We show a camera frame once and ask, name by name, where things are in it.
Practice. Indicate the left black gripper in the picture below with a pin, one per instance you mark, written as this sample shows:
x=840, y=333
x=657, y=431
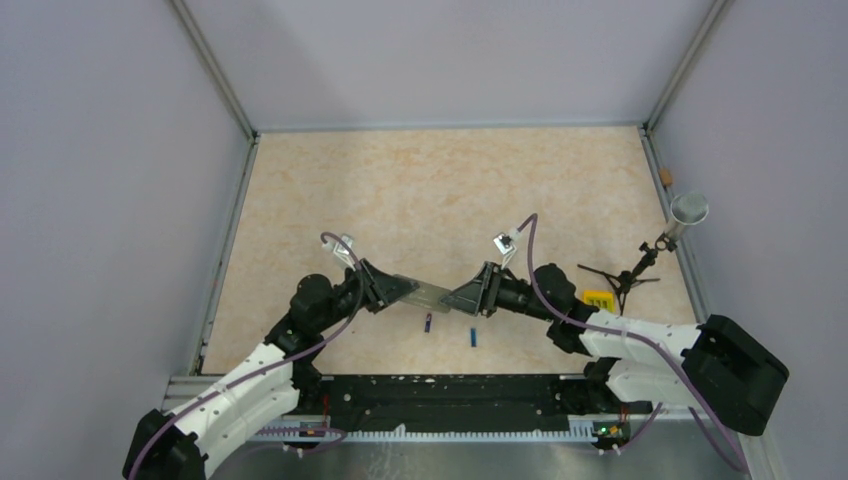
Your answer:
x=381, y=288

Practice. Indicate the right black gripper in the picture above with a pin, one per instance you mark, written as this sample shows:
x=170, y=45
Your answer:
x=486, y=286

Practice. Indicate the grey white remote control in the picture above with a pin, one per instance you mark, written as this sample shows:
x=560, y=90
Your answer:
x=427, y=296

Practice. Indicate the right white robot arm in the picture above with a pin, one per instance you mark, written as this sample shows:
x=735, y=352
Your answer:
x=717, y=365

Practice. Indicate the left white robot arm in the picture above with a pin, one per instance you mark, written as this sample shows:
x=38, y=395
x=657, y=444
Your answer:
x=192, y=440

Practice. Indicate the yellow battery cover block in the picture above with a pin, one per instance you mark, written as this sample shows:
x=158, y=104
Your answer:
x=604, y=300

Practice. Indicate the small tan cork piece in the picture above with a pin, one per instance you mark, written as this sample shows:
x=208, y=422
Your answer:
x=666, y=177

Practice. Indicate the silver microphone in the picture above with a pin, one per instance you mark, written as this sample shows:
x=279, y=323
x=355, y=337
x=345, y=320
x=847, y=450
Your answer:
x=685, y=210

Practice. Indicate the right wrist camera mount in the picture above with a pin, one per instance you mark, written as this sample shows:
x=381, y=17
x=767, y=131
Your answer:
x=507, y=245

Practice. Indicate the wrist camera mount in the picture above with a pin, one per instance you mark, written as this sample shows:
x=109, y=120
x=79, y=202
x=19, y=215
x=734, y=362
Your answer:
x=340, y=246
x=507, y=245

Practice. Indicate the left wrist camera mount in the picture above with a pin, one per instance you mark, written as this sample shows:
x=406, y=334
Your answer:
x=340, y=246

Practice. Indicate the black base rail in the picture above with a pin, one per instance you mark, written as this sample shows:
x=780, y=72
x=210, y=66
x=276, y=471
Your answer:
x=495, y=403

